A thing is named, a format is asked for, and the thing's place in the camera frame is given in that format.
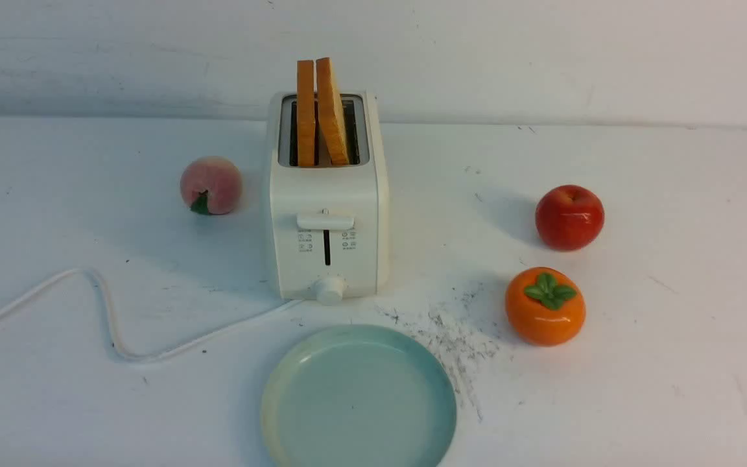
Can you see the toast slice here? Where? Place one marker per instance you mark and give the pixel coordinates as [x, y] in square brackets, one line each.
[331, 113]
[305, 114]

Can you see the white two-slot toaster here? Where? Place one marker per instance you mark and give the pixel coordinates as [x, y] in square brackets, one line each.
[327, 228]

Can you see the light green round plate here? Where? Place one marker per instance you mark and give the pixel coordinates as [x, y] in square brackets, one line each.
[358, 395]

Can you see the pink toy peach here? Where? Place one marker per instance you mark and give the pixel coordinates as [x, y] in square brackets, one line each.
[211, 186]

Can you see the orange toy persimmon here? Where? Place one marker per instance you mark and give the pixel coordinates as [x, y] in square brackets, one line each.
[544, 307]

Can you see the red toy apple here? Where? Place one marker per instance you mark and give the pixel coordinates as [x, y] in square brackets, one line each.
[569, 217]

